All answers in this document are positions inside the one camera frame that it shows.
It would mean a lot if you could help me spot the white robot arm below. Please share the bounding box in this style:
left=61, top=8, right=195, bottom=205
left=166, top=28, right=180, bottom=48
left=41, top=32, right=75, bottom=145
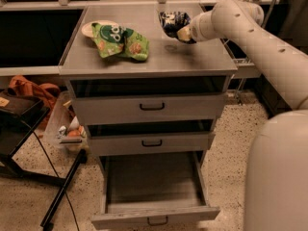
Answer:
left=176, top=0, right=308, bottom=231

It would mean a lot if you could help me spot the dark grey side cabinet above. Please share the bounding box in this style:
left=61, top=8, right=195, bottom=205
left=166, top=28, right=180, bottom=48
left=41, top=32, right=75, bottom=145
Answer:
left=254, top=75, right=291, bottom=117

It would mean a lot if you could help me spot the green chip bag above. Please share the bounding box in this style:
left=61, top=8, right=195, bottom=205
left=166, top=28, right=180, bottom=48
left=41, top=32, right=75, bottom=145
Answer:
left=91, top=22, right=149, bottom=62

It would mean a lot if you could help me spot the white bowl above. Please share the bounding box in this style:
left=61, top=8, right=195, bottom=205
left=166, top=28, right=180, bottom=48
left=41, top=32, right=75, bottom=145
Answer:
left=82, top=20, right=116, bottom=39

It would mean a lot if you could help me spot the clear plastic bin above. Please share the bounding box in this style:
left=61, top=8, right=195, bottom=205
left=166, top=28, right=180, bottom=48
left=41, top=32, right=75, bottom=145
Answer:
left=43, top=90, right=89, bottom=152

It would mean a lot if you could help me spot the top grey drawer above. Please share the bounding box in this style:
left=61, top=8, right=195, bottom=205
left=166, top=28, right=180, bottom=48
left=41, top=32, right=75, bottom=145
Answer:
left=70, top=76, right=225, bottom=125

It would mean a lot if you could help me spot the orange jacket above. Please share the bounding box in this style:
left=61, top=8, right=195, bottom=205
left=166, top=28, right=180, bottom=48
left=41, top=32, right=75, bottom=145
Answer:
left=9, top=75, right=61, bottom=129

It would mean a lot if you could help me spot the grey drawer cabinet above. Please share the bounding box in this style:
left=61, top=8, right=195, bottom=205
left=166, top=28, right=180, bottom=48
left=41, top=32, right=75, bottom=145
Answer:
left=58, top=2, right=239, bottom=166

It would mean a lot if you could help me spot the bottom grey drawer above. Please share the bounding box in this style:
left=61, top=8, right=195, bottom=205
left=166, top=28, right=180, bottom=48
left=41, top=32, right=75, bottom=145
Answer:
left=91, top=152, right=219, bottom=230

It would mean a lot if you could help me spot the blue chip bag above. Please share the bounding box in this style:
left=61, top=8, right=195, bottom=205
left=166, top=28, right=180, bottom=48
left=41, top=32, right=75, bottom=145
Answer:
left=158, top=12, right=195, bottom=44

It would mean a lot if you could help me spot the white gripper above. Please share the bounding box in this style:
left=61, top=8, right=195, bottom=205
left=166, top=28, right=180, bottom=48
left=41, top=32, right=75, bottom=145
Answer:
left=177, top=12, right=216, bottom=42

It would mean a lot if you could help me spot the black floor cable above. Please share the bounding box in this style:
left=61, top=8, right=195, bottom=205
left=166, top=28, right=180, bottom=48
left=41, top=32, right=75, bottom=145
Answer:
left=22, top=120, right=81, bottom=231

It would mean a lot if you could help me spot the black stand table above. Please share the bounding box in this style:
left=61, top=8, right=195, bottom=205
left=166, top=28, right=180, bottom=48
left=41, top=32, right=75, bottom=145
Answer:
left=0, top=90, right=87, bottom=231

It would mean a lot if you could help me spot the grey drawer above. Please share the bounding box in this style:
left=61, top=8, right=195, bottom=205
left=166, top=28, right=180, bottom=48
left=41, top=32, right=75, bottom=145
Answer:
left=91, top=152, right=219, bottom=230
left=70, top=76, right=225, bottom=125
left=88, top=119, right=214, bottom=156

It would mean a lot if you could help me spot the middle grey drawer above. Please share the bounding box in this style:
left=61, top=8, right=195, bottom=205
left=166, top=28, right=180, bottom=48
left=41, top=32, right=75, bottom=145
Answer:
left=88, top=119, right=214, bottom=156

